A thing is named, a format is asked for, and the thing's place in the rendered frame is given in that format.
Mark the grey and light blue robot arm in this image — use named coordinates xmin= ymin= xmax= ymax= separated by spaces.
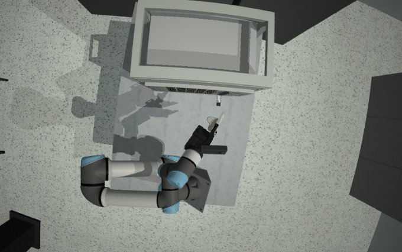
xmin=80 ymin=149 xmax=202 ymax=214

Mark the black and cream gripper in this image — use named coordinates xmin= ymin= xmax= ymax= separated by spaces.
xmin=184 ymin=112 xmax=224 ymax=158

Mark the white server rack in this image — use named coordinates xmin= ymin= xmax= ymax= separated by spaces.
xmin=130 ymin=0 xmax=275 ymax=106

